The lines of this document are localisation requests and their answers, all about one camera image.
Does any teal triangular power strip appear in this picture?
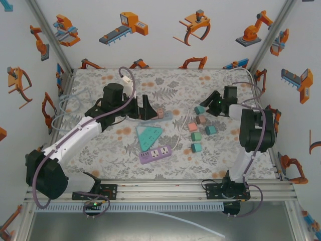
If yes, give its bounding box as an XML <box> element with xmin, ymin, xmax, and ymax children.
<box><xmin>135</xmin><ymin>126</ymin><xmax>163</xmax><ymax>153</ymax></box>

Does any grey blue power strip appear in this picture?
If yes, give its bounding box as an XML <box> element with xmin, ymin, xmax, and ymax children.
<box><xmin>150</xmin><ymin>110</ymin><xmax>174</xmax><ymax>122</ymax></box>

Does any purple power strip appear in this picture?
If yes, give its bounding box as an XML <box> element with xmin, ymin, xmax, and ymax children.
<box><xmin>139</xmin><ymin>144</ymin><xmax>173</xmax><ymax>165</ymax></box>

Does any floral table mat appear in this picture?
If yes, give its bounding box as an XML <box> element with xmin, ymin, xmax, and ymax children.
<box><xmin>49</xmin><ymin>68</ymin><xmax>279</xmax><ymax>180</ymax></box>

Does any circuit board with green light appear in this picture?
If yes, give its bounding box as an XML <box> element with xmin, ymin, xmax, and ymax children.
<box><xmin>84</xmin><ymin>200</ymin><xmax>103</xmax><ymax>210</ymax></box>

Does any grey metal sheet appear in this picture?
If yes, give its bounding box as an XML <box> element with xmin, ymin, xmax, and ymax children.
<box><xmin>25</xmin><ymin>212</ymin><xmax>301</xmax><ymax>241</ymax></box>

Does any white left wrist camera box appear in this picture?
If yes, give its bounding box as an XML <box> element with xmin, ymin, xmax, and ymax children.
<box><xmin>121</xmin><ymin>74</ymin><xmax>137</xmax><ymax>100</ymax></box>

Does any thin white power cable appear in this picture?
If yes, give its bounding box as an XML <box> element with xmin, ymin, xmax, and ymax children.
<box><xmin>171</xmin><ymin>99</ymin><xmax>204</xmax><ymax>151</ymax></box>

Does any thick white power cable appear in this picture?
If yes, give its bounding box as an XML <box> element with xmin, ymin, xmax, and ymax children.
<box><xmin>223</xmin><ymin>67</ymin><xmax>264</xmax><ymax>101</ymax></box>

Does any translucent blue power cable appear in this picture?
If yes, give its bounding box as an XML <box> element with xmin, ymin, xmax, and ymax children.
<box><xmin>51</xmin><ymin>88</ymin><xmax>101</xmax><ymax>133</ymax></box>

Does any aluminium frame rail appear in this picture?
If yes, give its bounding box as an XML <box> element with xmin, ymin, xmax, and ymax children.
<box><xmin>24</xmin><ymin>178</ymin><xmax>298</xmax><ymax>203</ymax></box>

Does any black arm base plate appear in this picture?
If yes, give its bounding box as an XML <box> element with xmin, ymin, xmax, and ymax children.
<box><xmin>72</xmin><ymin>184</ymin><xmax>118</xmax><ymax>201</ymax></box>
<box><xmin>205</xmin><ymin>183</ymin><xmax>251</xmax><ymax>201</ymax></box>

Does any aluminium corner post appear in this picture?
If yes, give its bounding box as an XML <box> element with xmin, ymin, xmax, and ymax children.
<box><xmin>247</xmin><ymin>0</ymin><xmax>298</xmax><ymax>74</ymax></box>
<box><xmin>25</xmin><ymin>0</ymin><xmax>75</xmax><ymax>74</ymax></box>

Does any white slotted cable duct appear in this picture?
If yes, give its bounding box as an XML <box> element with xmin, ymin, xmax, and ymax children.
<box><xmin>34</xmin><ymin>202</ymin><xmax>225</xmax><ymax>213</ymax></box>

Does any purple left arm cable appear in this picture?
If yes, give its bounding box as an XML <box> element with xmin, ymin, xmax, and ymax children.
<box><xmin>32</xmin><ymin>66</ymin><xmax>137</xmax><ymax>219</ymax></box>

